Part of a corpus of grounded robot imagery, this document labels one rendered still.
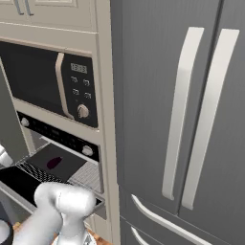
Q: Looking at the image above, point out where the silver oven knob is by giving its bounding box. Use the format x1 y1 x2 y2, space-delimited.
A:
20 117 31 128
81 145 95 158

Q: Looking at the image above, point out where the black microwave oven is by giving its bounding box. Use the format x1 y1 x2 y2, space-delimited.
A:
0 40 100 129

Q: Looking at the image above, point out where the black built-in oven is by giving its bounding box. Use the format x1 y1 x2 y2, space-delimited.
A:
0 111 108 221

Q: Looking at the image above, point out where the purple eggplant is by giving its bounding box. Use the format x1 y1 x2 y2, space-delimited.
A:
46 155 63 170

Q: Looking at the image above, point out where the black oven door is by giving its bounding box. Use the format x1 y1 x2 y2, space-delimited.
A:
0 165 107 221

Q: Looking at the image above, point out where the grey fridge door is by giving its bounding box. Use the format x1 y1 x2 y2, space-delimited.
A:
177 0 245 245
110 0 222 215

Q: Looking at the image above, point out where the silver microwave knob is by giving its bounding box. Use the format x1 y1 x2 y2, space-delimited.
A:
77 103 91 120

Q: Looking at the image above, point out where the black baking tray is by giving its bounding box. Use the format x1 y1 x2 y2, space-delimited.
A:
24 143 88 182

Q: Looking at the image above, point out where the grey fridge drawer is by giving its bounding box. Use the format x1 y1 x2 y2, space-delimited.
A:
120 215 167 245
118 184 245 245

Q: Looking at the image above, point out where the black microwave door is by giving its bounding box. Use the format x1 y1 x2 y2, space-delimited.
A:
0 41 66 117

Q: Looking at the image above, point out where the beige cupboard door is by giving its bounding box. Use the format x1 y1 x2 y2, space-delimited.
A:
23 0 98 33
0 0 26 21

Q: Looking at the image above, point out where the beige tall cabinet frame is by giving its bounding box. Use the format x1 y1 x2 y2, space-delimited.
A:
0 0 122 245

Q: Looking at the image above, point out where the silver fridge door handle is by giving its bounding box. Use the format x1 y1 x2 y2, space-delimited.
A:
181 28 240 212
161 26 206 202

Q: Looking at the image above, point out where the wire oven rack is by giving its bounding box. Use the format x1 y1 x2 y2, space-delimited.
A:
14 143 103 194

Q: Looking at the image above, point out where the beige microwave door handle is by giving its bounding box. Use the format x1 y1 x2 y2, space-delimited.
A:
55 52 76 121

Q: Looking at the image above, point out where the silver fridge drawer handle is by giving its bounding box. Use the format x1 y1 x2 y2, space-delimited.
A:
130 193 212 245
130 226 151 245

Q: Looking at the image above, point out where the silver cupboard handle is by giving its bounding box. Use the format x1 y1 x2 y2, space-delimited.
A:
24 0 34 17
13 0 25 16

